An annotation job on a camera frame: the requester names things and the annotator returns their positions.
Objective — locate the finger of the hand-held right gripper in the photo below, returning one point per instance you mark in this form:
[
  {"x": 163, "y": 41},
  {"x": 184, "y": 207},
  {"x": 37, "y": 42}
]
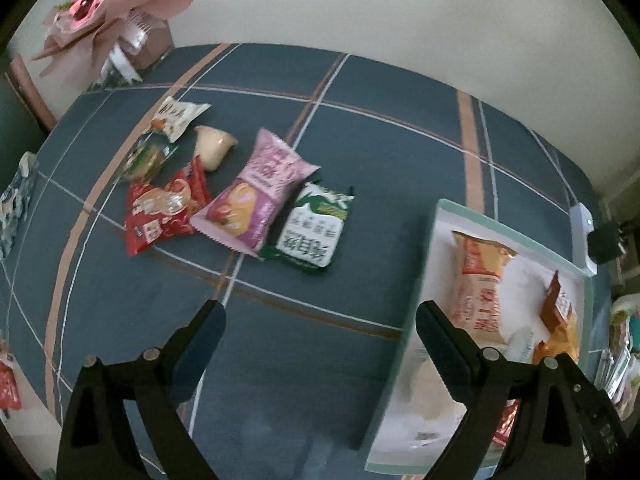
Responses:
[{"x": 605, "y": 435}]

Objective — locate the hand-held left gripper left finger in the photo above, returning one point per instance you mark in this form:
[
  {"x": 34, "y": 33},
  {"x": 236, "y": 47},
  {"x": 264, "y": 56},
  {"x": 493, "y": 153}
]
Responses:
[{"x": 200, "y": 355}]

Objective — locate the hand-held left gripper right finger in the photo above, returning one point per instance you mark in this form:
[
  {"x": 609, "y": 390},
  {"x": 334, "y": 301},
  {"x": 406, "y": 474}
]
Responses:
[{"x": 442, "y": 360}]

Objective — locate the white bun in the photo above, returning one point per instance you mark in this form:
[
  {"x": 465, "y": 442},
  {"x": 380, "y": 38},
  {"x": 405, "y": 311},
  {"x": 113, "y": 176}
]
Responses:
[{"x": 435, "y": 385}]

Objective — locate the orange and white snack bag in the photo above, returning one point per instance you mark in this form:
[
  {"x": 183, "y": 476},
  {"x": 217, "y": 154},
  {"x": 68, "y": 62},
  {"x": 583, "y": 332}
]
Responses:
[{"x": 480, "y": 290}]

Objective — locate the clear bag of yellow chips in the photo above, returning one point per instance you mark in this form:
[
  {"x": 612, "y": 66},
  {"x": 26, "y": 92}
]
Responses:
[{"x": 557, "y": 345}]

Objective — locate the red packet with white strip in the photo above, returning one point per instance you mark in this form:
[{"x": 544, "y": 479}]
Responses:
[{"x": 557, "y": 300}]

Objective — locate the mint green white tray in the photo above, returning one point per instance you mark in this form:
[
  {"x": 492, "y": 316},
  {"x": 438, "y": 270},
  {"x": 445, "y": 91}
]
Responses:
[{"x": 535, "y": 265}]

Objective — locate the red printed snack packet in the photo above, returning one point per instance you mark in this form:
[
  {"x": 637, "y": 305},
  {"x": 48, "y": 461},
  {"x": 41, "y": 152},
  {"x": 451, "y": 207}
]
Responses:
[{"x": 162, "y": 205}]

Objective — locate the green and white packet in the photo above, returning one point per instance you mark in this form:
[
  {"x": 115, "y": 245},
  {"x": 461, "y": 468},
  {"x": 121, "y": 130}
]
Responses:
[{"x": 312, "y": 230}]

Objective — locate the pink snack packet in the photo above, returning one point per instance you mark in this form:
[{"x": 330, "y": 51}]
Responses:
[{"x": 255, "y": 195}]

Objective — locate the round snack with green label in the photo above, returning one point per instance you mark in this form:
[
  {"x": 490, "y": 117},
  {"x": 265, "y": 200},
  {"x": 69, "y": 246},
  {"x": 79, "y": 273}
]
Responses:
[{"x": 145, "y": 160}]

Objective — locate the beige pudding cup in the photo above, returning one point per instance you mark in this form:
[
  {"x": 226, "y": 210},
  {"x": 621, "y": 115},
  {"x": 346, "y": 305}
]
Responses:
[{"x": 212, "y": 147}]

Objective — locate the white packet with orange print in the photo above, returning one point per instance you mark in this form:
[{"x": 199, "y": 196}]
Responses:
[{"x": 175, "y": 115}]

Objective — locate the bedside clutter pile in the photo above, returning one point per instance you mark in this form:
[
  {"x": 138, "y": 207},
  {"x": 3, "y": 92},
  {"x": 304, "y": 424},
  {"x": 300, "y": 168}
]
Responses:
[{"x": 625, "y": 340}]

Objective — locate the white power strip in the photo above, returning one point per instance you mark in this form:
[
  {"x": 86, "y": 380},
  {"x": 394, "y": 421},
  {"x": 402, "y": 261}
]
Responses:
[{"x": 582, "y": 235}]

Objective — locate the black plug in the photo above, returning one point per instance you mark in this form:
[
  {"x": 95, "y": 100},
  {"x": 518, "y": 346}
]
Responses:
[{"x": 607, "y": 242}]

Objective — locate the red plastic bag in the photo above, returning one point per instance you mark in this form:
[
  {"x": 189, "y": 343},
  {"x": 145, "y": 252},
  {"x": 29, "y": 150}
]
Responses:
[{"x": 7, "y": 375}]

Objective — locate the blue and white patterned packet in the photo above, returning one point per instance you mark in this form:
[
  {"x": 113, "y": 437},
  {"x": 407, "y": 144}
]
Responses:
[{"x": 15, "y": 200}]

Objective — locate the clear glass vase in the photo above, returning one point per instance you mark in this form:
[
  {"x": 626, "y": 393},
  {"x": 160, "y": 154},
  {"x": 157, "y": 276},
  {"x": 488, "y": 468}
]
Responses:
[{"x": 155, "y": 45}]

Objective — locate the pink paper flower bouquet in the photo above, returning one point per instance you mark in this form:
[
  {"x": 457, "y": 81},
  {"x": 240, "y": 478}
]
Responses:
[{"x": 95, "y": 5}]

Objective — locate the pink bed frame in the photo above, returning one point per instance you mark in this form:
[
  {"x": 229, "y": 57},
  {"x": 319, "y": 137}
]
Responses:
[{"x": 32, "y": 90}]

